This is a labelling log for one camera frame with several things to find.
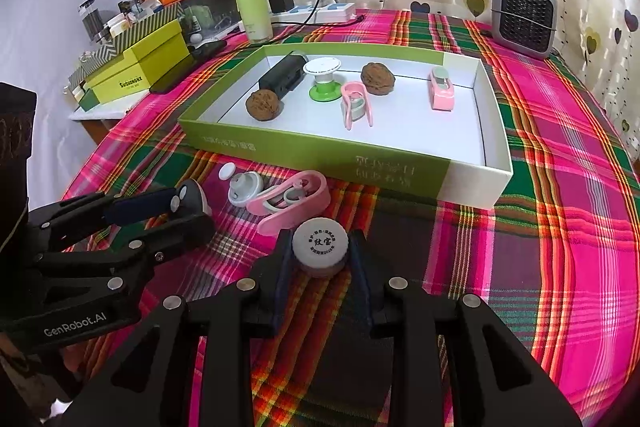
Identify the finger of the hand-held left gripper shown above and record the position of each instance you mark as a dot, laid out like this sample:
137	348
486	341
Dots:
175	234
145	204

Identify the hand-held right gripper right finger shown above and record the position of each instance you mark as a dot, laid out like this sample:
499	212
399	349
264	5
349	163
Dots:
361	277

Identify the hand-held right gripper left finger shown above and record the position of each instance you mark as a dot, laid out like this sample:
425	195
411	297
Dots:
282	277

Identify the white round bottle cap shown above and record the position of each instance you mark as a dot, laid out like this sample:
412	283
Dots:
320	242

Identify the green cardboard tray box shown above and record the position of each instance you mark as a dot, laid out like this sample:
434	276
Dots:
400	132

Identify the brown walnut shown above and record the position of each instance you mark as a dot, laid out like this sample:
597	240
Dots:
264	105
378	78

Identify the pink clip with grey insert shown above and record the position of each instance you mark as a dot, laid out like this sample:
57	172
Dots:
356	107

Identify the pink holder with grey knob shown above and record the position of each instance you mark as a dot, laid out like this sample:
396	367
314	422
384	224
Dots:
441	94

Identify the white green spool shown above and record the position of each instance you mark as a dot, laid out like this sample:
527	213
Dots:
322	67

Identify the large pink clip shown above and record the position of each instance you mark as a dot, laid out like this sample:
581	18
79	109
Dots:
300	213

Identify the grey white round holder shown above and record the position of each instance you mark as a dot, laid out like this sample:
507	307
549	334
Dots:
245	189

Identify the white side table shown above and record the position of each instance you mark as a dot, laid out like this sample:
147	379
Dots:
100	112

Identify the black smartphone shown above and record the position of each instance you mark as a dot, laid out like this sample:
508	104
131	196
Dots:
175	77

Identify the yellow-green shoe box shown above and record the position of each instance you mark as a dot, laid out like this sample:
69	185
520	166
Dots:
145	62

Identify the white cream jar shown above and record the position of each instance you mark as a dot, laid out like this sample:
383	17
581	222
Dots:
120	26

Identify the striped cardboard box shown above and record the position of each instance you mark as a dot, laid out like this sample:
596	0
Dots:
150	19

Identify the small black device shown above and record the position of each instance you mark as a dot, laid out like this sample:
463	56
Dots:
280	77

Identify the glass jar with black lid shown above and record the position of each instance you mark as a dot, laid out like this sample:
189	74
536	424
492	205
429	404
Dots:
91	22

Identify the plaid tablecloth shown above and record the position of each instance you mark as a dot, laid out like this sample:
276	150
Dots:
550	157

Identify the green lotion bottle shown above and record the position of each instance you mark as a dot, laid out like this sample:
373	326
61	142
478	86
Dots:
252	7

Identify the white power strip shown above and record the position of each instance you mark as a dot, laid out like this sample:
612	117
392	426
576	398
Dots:
335	12

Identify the small grey heater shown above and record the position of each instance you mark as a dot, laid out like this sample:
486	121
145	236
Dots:
525	17

